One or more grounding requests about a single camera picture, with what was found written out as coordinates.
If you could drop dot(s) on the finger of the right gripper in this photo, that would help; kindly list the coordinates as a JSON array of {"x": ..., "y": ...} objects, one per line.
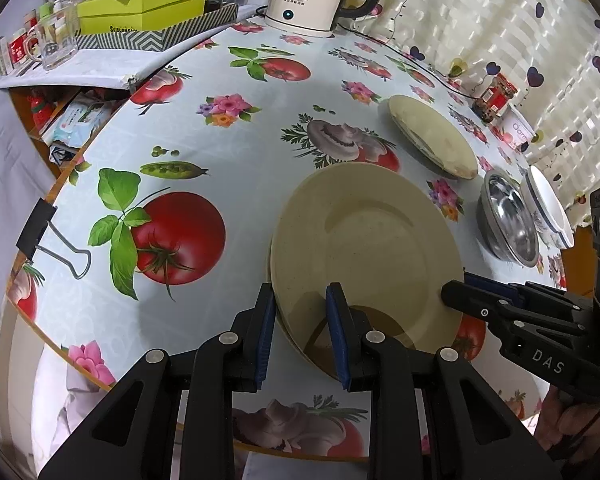
[
  {"x": 520, "y": 292},
  {"x": 495, "y": 303}
]

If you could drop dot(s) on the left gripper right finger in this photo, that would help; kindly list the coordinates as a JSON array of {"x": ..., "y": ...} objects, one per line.
[{"x": 433, "y": 415}]

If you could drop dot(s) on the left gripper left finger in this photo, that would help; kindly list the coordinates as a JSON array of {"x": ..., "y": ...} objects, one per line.
[{"x": 162, "y": 399}]

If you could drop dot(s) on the stainless steel bowl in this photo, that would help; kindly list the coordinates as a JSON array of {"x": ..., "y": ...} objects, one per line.
[{"x": 504, "y": 221}]

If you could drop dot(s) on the large white bowl blue stripe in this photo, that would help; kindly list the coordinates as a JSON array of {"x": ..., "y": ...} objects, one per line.
[{"x": 549, "y": 217}]

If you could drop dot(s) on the beige plate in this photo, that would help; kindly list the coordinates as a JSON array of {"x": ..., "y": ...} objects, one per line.
[
  {"x": 406, "y": 245},
  {"x": 300, "y": 275},
  {"x": 434, "y": 136}
]

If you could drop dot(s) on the person's right hand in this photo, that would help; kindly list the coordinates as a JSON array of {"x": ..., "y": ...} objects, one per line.
[{"x": 557, "y": 422}]

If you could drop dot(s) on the pink white yogurt tub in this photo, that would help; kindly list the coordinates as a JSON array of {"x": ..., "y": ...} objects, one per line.
[{"x": 515, "y": 129}]

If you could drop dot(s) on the red lid sauce jar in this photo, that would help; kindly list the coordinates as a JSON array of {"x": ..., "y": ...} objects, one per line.
[{"x": 493, "y": 98}]

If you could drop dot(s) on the black binder clip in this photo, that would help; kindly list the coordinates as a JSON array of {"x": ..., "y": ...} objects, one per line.
[{"x": 40, "y": 235}]

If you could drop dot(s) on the fruit print tablecloth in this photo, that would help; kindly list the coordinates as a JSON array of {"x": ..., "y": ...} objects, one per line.
[{"x": 178, "y": 198}]

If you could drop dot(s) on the heart pattern curtain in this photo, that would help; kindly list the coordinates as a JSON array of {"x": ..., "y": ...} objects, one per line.
[{"x": 548, "y": 49}]

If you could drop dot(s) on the white side shelf board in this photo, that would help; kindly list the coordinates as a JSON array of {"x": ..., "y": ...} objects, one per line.
[{"x": 106, "y": 68}]

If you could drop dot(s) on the striped chevron tray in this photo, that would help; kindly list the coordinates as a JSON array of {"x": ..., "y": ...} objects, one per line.
[{"x": 162, "y": 39}]

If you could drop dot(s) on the clear glass mug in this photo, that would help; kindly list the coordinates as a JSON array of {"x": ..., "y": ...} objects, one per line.
[{"x": 52, "y": 40}]

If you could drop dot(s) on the lime green box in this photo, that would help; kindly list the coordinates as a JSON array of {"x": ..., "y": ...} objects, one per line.
[{"x": 101, "y": 16}]

